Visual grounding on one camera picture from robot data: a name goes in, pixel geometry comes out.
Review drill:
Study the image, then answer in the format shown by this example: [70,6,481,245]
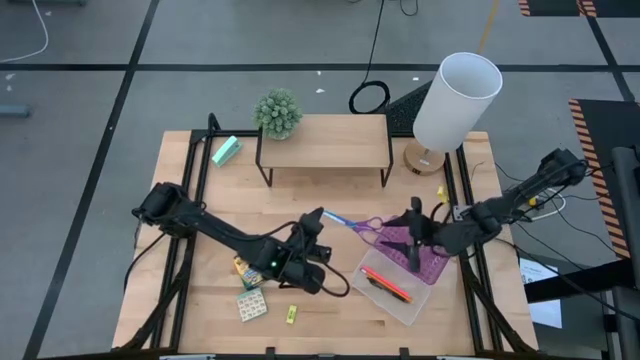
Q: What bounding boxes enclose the grey floor bar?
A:
[0,103,31,119]

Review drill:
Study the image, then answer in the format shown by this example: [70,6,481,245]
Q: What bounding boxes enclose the pink pencil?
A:
[360,264,413,301]

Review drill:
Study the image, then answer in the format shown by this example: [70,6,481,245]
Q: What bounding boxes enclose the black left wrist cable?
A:
[279,259,351,299]

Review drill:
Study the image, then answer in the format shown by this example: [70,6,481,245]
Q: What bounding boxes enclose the clear pencil case purple lid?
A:
[351,215,452,327]

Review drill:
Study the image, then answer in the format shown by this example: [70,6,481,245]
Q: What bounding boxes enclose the black left arm base cable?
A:
[123,219,169,294]

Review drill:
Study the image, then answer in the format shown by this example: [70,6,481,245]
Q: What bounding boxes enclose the white shade table lamp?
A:
[402,51,504,177]

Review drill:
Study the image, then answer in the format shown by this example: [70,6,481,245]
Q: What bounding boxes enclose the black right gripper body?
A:
[408,197,464,274]

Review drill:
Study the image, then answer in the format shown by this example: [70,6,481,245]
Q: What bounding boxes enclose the white paper sheet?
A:
[518,257,564,330]

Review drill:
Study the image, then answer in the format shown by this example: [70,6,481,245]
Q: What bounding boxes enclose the black mat hazard stripe edge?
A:
[568,98,640,261]
[517,0,640,19]

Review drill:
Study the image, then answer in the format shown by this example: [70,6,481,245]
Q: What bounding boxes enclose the green yellow crayon box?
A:
[232,256,266,291]

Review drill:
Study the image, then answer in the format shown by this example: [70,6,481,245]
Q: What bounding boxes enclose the orange pencil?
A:
[366,273,414,304]

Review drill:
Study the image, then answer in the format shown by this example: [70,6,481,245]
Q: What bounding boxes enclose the green eraser block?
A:
[211,135,244,169]

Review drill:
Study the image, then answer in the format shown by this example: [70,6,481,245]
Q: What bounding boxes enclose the purple scissors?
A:
[322,209,387,247]

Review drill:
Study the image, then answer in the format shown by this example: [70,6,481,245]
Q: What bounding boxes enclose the small green potted plant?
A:
[251,87,304,141]

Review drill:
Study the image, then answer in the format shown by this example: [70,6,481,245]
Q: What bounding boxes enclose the wooden shelf riser black legs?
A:
[254,113,395,189]

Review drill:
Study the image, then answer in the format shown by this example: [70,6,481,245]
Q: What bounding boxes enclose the black coiled floor cable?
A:
[348,0,391,115]

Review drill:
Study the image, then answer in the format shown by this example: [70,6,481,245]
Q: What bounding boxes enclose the black metal stand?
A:
[523,146,640,360]

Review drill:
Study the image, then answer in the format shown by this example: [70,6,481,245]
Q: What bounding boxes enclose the printed sticky notes pad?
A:
[235,287,269,323]

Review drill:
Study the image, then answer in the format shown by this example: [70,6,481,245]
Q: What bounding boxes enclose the white cable loop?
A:
[519,192,569,222]

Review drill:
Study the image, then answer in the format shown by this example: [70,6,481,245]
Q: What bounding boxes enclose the white floor cable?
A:
[0,0,50,64]

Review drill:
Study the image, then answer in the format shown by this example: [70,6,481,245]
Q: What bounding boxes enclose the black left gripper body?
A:
[257,232,332,296]

